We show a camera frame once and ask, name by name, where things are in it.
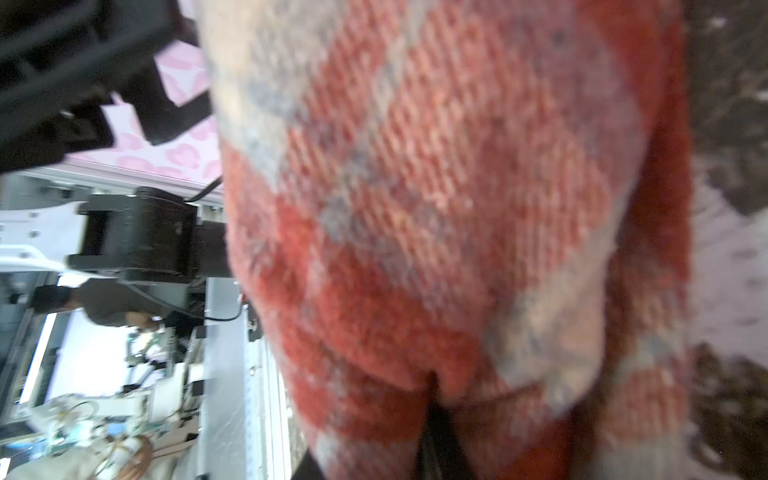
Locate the person in cream shirt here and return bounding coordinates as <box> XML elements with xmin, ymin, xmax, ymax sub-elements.
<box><xmin>7</xmin><ymin>436</ymin><xmax>197</xmax><ymax>479</ymax></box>

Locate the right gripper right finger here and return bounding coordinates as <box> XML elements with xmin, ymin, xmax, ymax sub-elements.
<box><xmin>417</xmin><ymin>404</ymin><xmax>462</xmax><ymax>479</ymax></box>

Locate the person in grey shirt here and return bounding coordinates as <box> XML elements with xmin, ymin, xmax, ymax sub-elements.
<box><xmin>27</xmin><ymin>278</ymin><xmax>203</xmax><ymax>334</ymax></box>

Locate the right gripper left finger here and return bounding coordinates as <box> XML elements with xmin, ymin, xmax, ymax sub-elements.
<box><xmin>291</xmin><ymin>450</ymin><xmax>325</xmax><ymax>480</ymax></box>

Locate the red plaid skirt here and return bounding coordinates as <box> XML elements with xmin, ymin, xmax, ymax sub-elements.
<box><xmin>197</xmin><ymin>1</ymin><xmax>693</xmax><ymax>479</ymax></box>

